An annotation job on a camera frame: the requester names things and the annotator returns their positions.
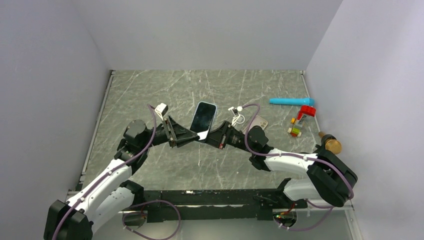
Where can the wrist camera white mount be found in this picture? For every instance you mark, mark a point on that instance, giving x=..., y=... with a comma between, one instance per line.
x=161, y=110
x=235, y=110

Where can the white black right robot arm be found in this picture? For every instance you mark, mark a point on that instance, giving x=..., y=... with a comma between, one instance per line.
x=324, y=175

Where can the gold microphone on black stand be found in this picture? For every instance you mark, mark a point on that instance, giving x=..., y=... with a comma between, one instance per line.
x=330, y=143

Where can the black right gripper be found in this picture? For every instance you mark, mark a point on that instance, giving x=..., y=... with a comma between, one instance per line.
x=214, y=137

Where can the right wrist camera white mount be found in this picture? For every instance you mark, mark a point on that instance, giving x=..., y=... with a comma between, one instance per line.
x=235, y=110

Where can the colourful toy brick model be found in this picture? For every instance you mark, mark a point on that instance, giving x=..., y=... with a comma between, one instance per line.
x=297, y=122

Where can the clear transparent phone case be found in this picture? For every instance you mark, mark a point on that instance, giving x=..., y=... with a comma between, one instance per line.
x=238, y=119

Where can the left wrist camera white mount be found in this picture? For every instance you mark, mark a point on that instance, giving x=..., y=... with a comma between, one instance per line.
x=161, y=110

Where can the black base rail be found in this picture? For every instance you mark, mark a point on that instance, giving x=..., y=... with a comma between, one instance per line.
x=171, y=205

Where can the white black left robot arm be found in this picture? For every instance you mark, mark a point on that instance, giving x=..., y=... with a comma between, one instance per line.
x=81, y=216

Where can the phone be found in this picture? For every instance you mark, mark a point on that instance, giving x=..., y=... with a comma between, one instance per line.
x=203, y=119

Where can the light blue cylinder tube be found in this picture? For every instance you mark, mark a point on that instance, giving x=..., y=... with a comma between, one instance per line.
x=293, y=101

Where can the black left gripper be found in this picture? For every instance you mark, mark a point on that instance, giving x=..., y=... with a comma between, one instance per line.
x=182, y=135

